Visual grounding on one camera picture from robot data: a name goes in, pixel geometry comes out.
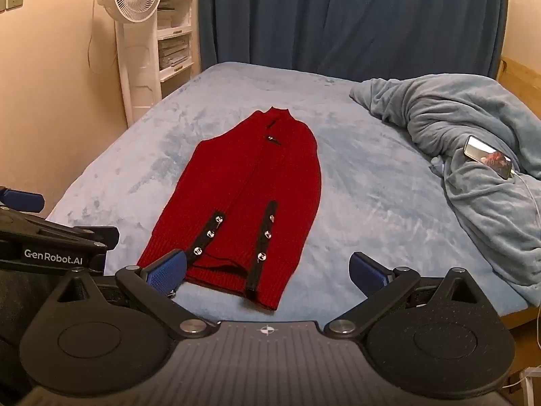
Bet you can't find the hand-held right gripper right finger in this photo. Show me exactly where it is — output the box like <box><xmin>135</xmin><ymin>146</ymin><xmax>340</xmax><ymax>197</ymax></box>
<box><xmin>323</xmin><ymin>252</ymin><xmax>483</xmax><ymax>339</ymax></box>

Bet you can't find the white fan cable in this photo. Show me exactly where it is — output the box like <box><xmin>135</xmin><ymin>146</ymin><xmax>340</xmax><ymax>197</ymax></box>
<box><xmin>87</xmin><ymin>4</ymin><xmax>121</xmax><ymax>72</ymax></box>

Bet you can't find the grey-blue blanket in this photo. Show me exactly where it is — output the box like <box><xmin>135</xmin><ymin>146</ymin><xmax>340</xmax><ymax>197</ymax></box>
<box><xmin>350</xmin><ymin>74</ymin><xmax>541</xmax><ymax>307</ymax></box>

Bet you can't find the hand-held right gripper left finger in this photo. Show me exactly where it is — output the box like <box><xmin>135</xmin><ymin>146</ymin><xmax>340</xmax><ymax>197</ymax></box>
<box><xmin>55</xmin><ymin>249</ymin><xmax>220</xmax><ymax>340</ymax></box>

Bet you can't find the bed with blue sheet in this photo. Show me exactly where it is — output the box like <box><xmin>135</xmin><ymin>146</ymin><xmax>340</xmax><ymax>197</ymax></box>
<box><xmin>44</xmin><ymin>61</ymin><xmax>533</xmax><ymax>318</ymax></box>

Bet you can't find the white charging cable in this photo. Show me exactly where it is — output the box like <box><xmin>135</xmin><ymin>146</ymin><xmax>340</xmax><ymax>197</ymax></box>
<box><xmin>509</xmin><ymin>169</ymin><xmax>541</xmax><ymax>305</ymax></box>

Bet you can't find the white bookshelf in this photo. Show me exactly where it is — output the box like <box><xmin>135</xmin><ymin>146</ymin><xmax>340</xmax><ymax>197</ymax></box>
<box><xmin>156</xmin><ymin>0</ymin><xmax>201</xmax><ymax>98</ymax></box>

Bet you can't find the red knitted sweater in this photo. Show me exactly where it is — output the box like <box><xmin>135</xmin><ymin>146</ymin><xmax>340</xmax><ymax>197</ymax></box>
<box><xmin>136</xmin><ymin>108</ymin><xmax>324</xmax><ymax>311</ymax></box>

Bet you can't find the smartphone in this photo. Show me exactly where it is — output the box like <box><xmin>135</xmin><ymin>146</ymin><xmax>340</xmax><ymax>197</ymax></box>
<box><xmin>464</xmin><ymin>135</ymin><xmax>514</xmax><ymax>179</ymax></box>

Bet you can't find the blue curtain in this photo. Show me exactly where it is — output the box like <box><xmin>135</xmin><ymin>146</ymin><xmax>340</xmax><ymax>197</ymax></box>
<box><xmin>198</xmin><ymin>0</ymin><xmax>508</xmax><ymax>83</ymax></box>

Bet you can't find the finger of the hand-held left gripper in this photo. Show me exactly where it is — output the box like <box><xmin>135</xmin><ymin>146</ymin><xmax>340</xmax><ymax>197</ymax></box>
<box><xmin>0</xmin><ymin>185</ymin><xmax>120</xmax><ymax>249</ymax></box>

